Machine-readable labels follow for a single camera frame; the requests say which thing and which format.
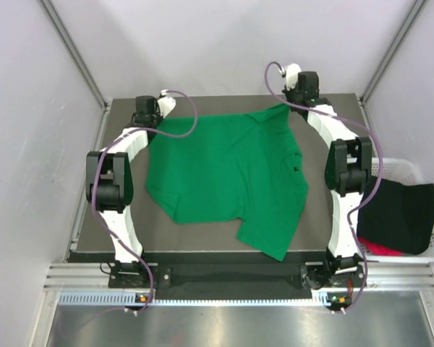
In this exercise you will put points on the green t shirt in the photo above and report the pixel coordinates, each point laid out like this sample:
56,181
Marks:
240,166

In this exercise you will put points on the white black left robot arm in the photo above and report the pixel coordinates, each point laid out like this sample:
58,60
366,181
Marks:
109,189

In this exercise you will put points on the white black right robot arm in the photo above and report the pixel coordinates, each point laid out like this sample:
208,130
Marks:
347,170

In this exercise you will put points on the red t shirt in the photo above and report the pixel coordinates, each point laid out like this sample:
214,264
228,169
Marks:
379,250

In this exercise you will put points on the black t shirt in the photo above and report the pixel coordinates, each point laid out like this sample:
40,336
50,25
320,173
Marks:
399,217

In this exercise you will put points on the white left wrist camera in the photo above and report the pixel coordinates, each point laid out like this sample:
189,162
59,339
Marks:
166,103

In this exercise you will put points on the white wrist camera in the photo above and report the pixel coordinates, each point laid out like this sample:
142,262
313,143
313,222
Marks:
166,103
290,73

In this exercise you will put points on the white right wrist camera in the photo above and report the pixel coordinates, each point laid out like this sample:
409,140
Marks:
290,73

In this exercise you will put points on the aluminium left frame post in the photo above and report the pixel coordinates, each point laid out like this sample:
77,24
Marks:
61,30

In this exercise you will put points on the aluminium frame post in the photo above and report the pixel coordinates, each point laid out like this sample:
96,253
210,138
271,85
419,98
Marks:
401,34
61,30

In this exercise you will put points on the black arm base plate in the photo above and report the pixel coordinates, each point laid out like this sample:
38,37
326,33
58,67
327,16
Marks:
290,275

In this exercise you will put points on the aluminium right frame post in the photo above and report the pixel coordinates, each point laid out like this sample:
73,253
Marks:
401,34

